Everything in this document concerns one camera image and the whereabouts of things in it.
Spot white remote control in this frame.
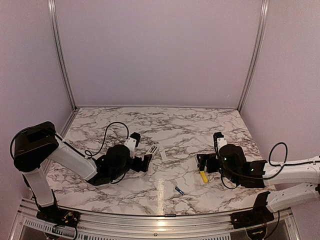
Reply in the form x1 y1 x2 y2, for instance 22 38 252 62
146 143 160 156

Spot yellow handled screwdriver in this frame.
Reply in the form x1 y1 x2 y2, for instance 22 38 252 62
198 168 209 184

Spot white battery cover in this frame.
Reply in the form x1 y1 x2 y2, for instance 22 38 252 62
160 150 168 162

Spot blue battery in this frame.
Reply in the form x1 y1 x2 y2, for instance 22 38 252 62
174 186 185 195

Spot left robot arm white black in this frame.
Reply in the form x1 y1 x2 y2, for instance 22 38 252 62
9 121 159 225

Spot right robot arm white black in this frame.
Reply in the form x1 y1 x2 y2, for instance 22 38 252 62
196 144 320 224

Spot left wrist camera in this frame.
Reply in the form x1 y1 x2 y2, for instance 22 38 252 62
124 132 141 152

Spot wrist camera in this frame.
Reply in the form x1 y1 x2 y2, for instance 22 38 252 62
213 132 228 154
124 132 141 152

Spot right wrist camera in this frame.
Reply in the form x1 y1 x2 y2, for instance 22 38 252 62
213 132 228 154

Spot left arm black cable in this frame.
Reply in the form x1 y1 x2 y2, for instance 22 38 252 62
83 121 130 160

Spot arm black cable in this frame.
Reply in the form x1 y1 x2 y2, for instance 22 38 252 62
268 142 288 167
83 121 130 160

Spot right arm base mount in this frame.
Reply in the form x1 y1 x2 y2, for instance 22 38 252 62
230 191 275 229

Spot front aluminium rail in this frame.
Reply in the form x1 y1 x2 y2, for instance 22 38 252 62
9 200 301 240

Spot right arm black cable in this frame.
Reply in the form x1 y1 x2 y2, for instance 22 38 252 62
268 142 288 167

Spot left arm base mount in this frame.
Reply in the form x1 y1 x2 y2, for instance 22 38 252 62
36 202 80 228

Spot right aluminium frame post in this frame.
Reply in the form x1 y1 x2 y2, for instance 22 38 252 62
237 0 270 113

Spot aluminium frame post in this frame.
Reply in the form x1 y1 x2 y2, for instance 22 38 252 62
237 0 270 113
47 0 77 112

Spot left aluminium frame post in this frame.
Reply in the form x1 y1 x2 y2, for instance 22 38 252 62
47 0 77 112

